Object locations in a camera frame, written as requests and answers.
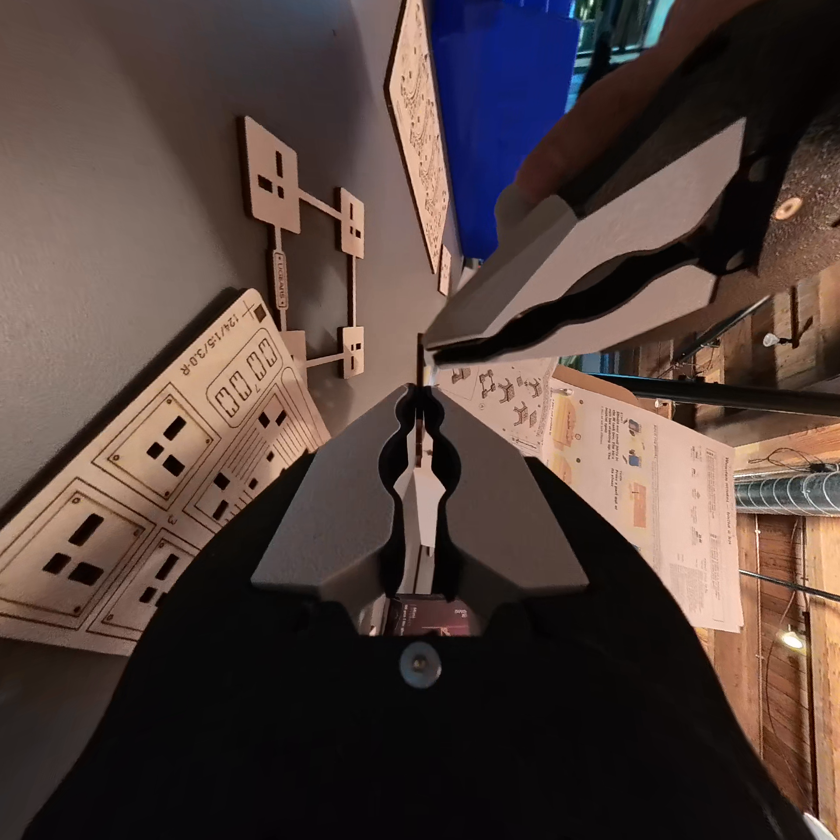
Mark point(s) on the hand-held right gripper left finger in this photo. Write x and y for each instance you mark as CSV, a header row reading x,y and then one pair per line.
x,y
328,518

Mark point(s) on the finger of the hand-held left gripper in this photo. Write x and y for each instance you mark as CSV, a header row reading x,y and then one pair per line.
x,y
590,236
643,308

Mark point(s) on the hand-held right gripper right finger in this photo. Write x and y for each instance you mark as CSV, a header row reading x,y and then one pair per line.
x,y
518,525

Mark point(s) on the cross-shaped wooden piece diamond print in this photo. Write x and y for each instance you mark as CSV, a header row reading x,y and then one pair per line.
x,y
421,394

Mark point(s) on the wooden puzzle sheet square cutout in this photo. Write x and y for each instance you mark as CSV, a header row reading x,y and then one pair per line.
x,y
131,485

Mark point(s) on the wooden four-square frame piece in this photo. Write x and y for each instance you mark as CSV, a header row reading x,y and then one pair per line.
x,y
262,151

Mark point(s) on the grey desk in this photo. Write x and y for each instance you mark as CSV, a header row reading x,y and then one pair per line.
x,y
131,164

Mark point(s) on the person's left hand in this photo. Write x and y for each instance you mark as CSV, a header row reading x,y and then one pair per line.
x,y
590,131

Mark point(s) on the black metal pole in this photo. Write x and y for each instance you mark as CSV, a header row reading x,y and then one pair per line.
x,y
722,397

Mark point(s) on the purple puzzle box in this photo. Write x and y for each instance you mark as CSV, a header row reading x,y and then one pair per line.
x,y
433,617

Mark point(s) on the colour illustrated instruction sheet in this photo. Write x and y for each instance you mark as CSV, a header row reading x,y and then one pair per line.
x,y
656,512

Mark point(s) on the blue plastic bin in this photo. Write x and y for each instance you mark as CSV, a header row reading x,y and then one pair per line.
x,y
499,131

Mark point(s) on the wooden puzzle sheet arch parts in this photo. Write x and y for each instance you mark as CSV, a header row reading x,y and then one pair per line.
x,y
413,131

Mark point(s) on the silver ventilation duct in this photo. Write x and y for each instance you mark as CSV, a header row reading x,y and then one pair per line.
x,y
787,492

